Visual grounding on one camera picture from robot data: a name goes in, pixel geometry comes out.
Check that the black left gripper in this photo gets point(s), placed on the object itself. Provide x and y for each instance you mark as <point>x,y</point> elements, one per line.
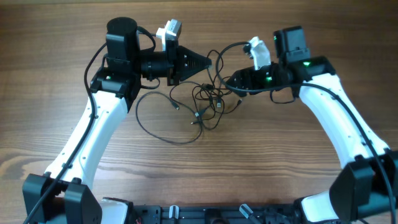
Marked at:
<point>173,65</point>

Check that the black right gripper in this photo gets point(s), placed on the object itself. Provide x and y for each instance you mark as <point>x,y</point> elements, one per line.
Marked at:
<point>254,78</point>

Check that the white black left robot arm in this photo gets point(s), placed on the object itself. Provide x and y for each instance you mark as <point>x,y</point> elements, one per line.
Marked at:
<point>63,193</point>

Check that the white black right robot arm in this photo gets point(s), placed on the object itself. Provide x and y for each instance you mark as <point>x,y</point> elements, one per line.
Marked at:
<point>367,183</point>

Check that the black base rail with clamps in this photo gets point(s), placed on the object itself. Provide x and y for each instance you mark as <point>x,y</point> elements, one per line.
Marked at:
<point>267,214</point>

